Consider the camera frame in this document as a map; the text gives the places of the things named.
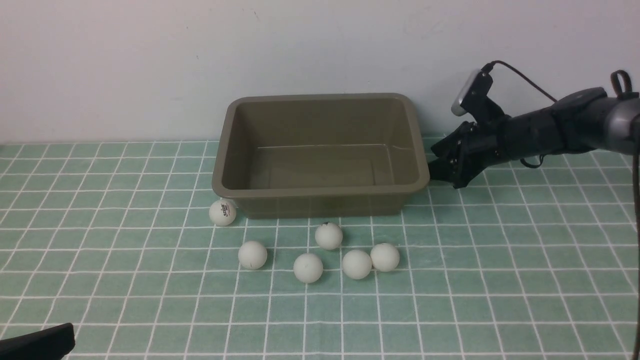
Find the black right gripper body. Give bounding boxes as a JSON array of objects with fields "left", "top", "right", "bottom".
[{"left": 450, "top": 117, "right": 511, "bottom": 189}]

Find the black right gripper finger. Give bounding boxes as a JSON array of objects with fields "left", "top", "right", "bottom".
[
  {"left": 428, "top": 159, "right": 455, "bottom": 186},
  {"left": 430, "top": 125, "right": 468, "bottom": 157}
]

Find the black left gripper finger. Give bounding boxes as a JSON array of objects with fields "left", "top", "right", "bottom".
[{"left": 0, "top": 322, "right": 76, "bottom": 360}]

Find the white ping-pong ball with logo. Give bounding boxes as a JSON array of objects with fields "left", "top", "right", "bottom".
[{"left": 208, "top": 198, "right": 237, "bottom": 227}]

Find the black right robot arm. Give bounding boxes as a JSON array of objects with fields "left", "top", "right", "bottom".
[{"left": 429, "top": 70, "right": 640, "bottom": 189}]

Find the green checked tablecloth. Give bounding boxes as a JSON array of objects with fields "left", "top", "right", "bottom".
[{"left": 0, "top": 141, "right": 638, "bottom": 360}]

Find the white ball with black mark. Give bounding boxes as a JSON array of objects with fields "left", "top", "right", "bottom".
[{"left": 314, "top": 221, "right": 344, "bottom": 251}]

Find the olive green plastic bin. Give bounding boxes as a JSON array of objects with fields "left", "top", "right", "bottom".
[{"left": 211, "top": 92, "right": 431, "bottom": 219}]

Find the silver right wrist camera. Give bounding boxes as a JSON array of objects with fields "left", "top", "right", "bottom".
[{"left": 450, "top": 69, "right": 506, "bottom": 126}]

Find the black right camera cable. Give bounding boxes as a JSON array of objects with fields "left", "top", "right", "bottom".
[{"left": 482, "top": 60, "right": 558, "bottom": 103}]

